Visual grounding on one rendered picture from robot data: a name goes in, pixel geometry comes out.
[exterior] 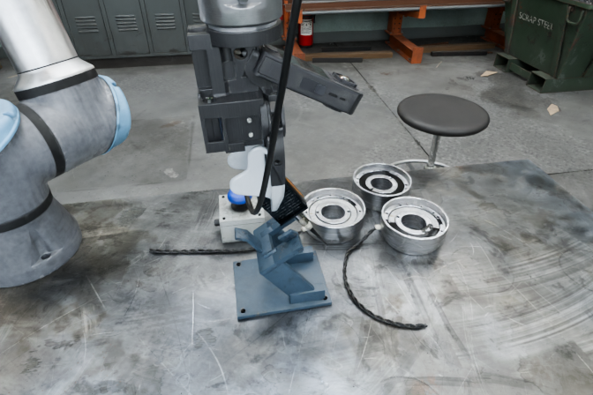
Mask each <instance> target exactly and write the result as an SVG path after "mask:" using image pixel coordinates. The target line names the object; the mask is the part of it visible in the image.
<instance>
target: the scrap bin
mask: <svg viewBox="0 0 593 395"><path fill-rule="evenodd" d="M503 1H504V2H505V49H504V52H505V53H497V55H496V58H495V61H494V65H493V66H494V67H496V68H498V69H499V70H501V71H503V72H515V73H517V74H519V75H520V76H522V77H524V78H526V79H527V80H528V81H527V84H526V86H528V87H530V88H532V89H533V90H535V91H537V92H538V93H560V92H572V91H584V90H593V0H503ZM530 71H531V72H530Z"/></svg>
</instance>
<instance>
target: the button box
mask: <svg viewBox="0 0 593 395"><path fill-rule="evenodd" d="M257 202H258V200H257V197H255V196H252V199H251V203H252V206H253V208H254V209H255V207H256V204H257ZM219 211H220V218H219V219H215V220H214V225H215V226H216V227H218V226H220V228H221V239H222V243H225V242H240V241H238V240H235V231H234V229H235V227H237V228H242V229H247V230H248V231H249V232H250V233H252V234H253V230H255V229H256V228H258V227H260V226H261V225H263V224H264V223H265V216H264V210H263V208H261V210H260V212H259V213H258V214H257V215H252V214H250V212H249V210H248V207H247V204H246V203H245V204H244V205H243V206H238V205H236V204H232V203H230V202H229V201H228V196H227V195H220V196H219Z"/></svg>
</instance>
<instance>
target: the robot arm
mask: <svg viewBox="0 0 593 395"><path fill-rule="evenodd" d="M198 5H199V15H200V20H202V21H203V22H204V23H205V24H203V25H191V26H188V33H187V41H188V45H189V50H190V51H191V56H192V61H193V66H194V71H195V76H196V81H197V86H198V108H199V117H200V121H201V127H202V131H203V137H204V141H205V147H206V153H218V152H226V153H230V155H229V156H228V164H229V165H230V166H231V167H232V168H234V169H242V170H244V172H242V173H240V174H239V175H236V176H235V177H233V178H232V179H231V180H230V182H229V187H230V189H231V191H232V192H233V193H235V194H237V195H245V196H255V197H258V196H259V193H260V188H261V184H262V179H263V174H264V170H265V165H266V156H267V150H268V145H269V139H270V134H271V129H272V123H273V118H274V108H275V103H276V97H277V92H278V86H279V81H280V76H281V66H282V60H283V54H284V51H282V50H280V49H278V48H275V47H273V46H271V45H269V43H272V42H274V41H277V40H279V39H280V38H281V20H280V17H281V15H282V0H198ZM0 43H1V45H2V47H3V48H4V51H5V53H6V55H7V56H8V58H9V59H10V61H11V64H12V66H13V68H14V69H15V71H16V72H17V74H18V79H17V81H16V84H15V86H14V87H13V92H14V93H15V95H16V96H17V98H18V100H19V104H16V105H13V104H12V103H11V102H9V101H7V100H2V99H0V287H16V286H21V285H25V284H27V283H30V282H33V281H36V280H38V279H41V278H43V277H45V276H47V275H49V274H51V273H52V272H54V271H56V270H57V269H59V268H60V267H61V266H63V265H64V264H65V263H67V262H68V261H69V260H70V259H71V258H72V257H73V255H74V254H75V253H76V252H77V250H78V249H79V246H80V244H81V241H82V233H81V230H80V227H79V223H78V222H77V221H76V219H75V218H74V217H73V216H72V215H71V214H70V213H69V212H68V211H67V210H66V209H65V208H64V207H63V206H62V205H61V204H60V203H59V202H58V201H57V200H56V199H55V198H54V197H53V195H52V193H51V190H50V188H49V185H48V181H50V180H52V179H54V178H55V177H57V176H59V175H62V174H64V173H66V172H67V171H69V170H71V169H73V168H75V167H77V166H79V165H81V164H83V163H85V162H87V161H89V160H91V159H93V158H95V157H97V156H99V155H103V154H105V153H108V152H109V151H110V150H111V149H112V148H114V147H116V146H117V145H120V144H121V143H123V142H124V141H125V140H126V138H127V137H128V135H129V130H130V128H131V112H130V109H129V105H128V102H127V100H126V98H125V96H124V93H123V92H122V90H121V89H120V87H119V86H116V82H115V81H114V80H112V79H111V78H109V77H106V76H102V75H98V74H97V71H96V69H95V68H94V66H93V65H92V64H90V63H87V62H85V61H83V60H81V59H80V58H79V57H78V55H77V53H76V51H75V49H74V47H73V45H72V43H71V40H70V38H69V36H68V34H67V32H66V30H65V28H64V25H63V23H62V21H61V19H60V17H59V15H58V13H57V11H56V8H55V6H54V4H53V2H52V0H0ZM236 48H239V50H240V51H236V50H235V49H236ZM286 88H287V89H289V90H291V91H293V92H296V93H300V94H302V95H303V96H306V97H308V98H311V99H313V100H315V101H318V102H321V103H322V104H323V105H324V106H326V107H327V108H331V109H332V110H334V111H337V112H340V113H342V112H344V113H346V114H349V115H352V114H353V113H354V111H355V109H356V108H357V105H358V103H359V101H360V100H361V99H362V97H363V94H362V93H361V92H360V91H359V90H358V89H357V85H356V83H355V82H354V81H353V80H352V79H350V78H348V77H347V76H344V75H342V74H340V73H337V72H335V71H334V72H333V73H332V72H329V71H326V70H324V69H322V68H320V67H318V66H316V65H314V64H311V63H308V62H306V61H305V60H302V59H300V58H298V57H296V56H292V57H291V62H290V67H289V76H288V82H287V86H286ZM206 97H208V98H207V99H206ZM201 98H202V100H201ZM285 136H286V123H285V113H284V104H283V107H282V112H281V120H280V126H279V130H278V136H277V140H276V146H275V150H274V159H273V164H272V168H271V173H270V177H269V182H268V185H267V190H266V198H270V200H271V210H272V212H273V211H277V209H278V208H279V206H280V204H281V202H282V200H283V198H284V191H285V151H284V141H283V138H284V137H285Z"/></svg>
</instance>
